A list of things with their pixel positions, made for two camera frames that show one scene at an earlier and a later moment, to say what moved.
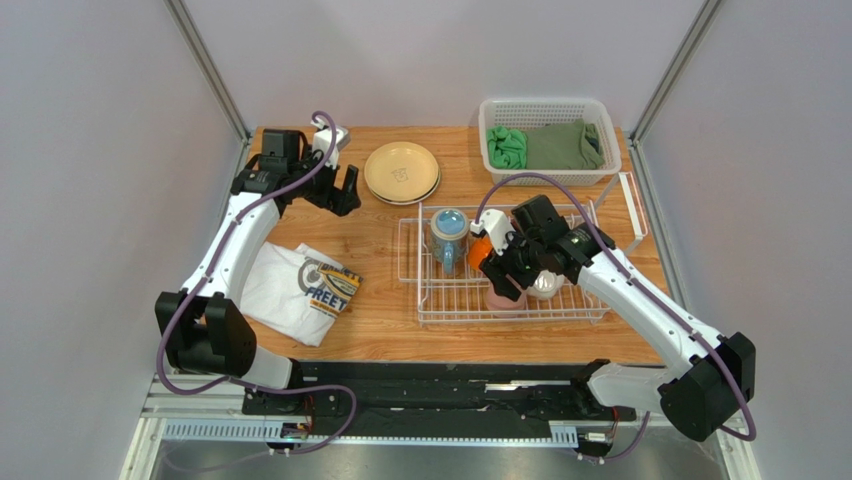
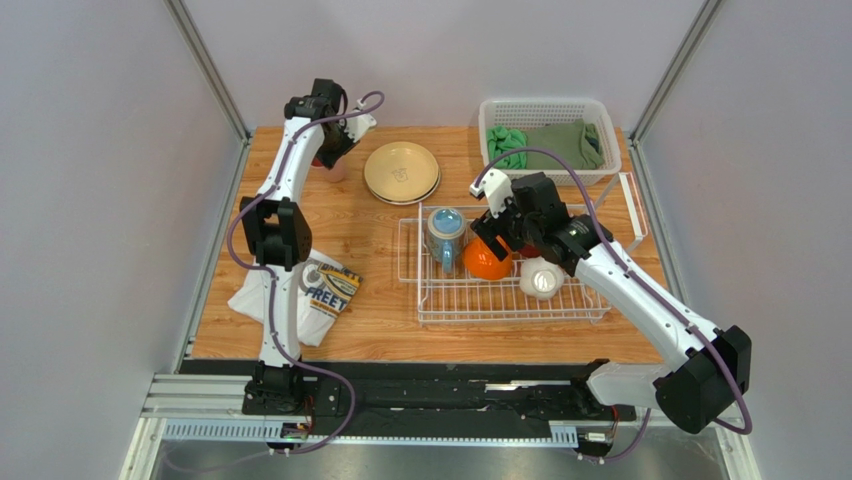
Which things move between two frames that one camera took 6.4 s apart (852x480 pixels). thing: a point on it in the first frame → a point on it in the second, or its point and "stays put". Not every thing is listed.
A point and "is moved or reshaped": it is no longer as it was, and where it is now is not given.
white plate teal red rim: x=423 y=199 stays put
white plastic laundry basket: x=571 y=138 stays put
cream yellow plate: x=401 y=171 stays put
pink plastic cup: x=497 y=302 is moved or reshaped
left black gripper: x=343 y=201 → x=329 y=160
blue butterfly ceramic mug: x=449 y=236 stays put
